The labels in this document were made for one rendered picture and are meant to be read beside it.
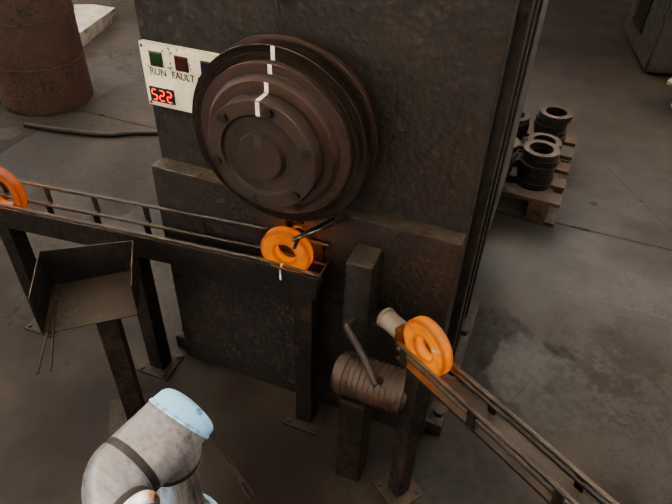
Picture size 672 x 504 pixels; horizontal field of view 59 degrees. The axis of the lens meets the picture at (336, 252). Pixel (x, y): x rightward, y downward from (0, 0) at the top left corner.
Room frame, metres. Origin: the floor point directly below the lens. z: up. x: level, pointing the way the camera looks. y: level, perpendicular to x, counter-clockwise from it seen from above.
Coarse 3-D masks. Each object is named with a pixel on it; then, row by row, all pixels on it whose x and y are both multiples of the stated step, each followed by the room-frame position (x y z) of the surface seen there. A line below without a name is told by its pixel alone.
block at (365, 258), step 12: (360, 252) 1.25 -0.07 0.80; (372, 252) 1.25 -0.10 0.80; (348, 264) 1.21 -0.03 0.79; (360, 264) 1.20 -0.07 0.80; (372, 264) 1.20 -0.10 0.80; (348, 276) 1.20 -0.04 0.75; (360, 276) 1.19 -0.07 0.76; (372, 276) 1.19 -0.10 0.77; (348, 288) 1.20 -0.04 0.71; (360, 288) 1.19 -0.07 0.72; (372, 288) 1.19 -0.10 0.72; (348, 300) 1.20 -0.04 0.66; (360, 300) 1.19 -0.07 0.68; (372, 300) 1.21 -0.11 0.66; (348, 312) 1.20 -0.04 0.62; (360, 312) 1.19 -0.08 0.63; (372, 312) 1.22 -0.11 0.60; (360, 324) 1.19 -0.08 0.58
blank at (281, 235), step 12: (276, 228) 1.33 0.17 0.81; (288, 228) 1.33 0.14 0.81; (264, 240) 1.33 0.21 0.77; (276, 240) 1.31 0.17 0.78; (288, 240) 1.30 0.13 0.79; (300, 240) 1.30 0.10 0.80; (264, 252) 1.33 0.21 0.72; (276, 252) 1.33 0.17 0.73; (300, 252) 1.29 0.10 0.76; (312, 252) 1.30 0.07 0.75; (288, 264) 1.30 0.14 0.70; (300, 264) 1.29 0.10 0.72
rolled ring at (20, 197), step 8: (0, 168) 1.69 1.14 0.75; (0, 176) 1.66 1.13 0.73; (8, 176) 1.67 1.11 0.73; (8, 184) 1.65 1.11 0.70; (16, 184) 1.66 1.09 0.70; (16, 192) 1.65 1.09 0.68; (24, 192) 1.67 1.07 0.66; (0, 200) 1.70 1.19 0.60; (16, 200) 1.65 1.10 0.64; (24, 200) 1.66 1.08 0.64; (8, 208) 1.67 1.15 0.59
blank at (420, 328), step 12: (408, 324) 1.05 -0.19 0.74; (420, 324) 1.01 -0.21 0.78; (432, 324) 1.01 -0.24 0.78; (408, 336) 1.04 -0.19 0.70; (420, 336) 1.01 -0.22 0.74; (432, 336) 0.98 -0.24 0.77; (444, 336) 0.98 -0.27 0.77; (408, 348) 1.03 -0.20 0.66; (420, 348) 1.02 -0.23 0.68; (432, 348) 0.97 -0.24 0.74; (444, 348) 0.95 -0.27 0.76; (432, 360) 0.96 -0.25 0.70; (444, 360) 0.94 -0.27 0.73; (444, 372) 0.94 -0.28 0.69
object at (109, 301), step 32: (64, 256) 1.31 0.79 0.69; (96, 256) 1.33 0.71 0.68; (128, 256) 1.36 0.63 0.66; (32, 288) 1.15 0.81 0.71; (64, 288) 1.28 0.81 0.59; (96, 288) 1.28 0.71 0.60; (128, 288) 1.28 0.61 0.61; (64, 320) 1.15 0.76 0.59; (96, 320) 1.15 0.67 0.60; (128, 352) 1.25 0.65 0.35; (128, 384) 1.21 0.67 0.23; (128, 416) 1.20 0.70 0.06
